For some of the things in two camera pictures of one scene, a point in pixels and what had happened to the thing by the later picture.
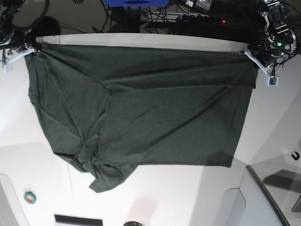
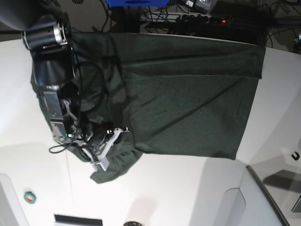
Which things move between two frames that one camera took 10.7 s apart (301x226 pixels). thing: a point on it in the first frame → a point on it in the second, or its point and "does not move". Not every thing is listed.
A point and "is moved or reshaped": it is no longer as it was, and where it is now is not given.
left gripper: x=19 y=51 → x=97 y=148
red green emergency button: x=29 y=197 does not move
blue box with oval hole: x=137 y=3 does not move
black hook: x=297 y=157 does not move
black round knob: x=132 y=223 does not move
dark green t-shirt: x=110 y=108 is moved or reshaped
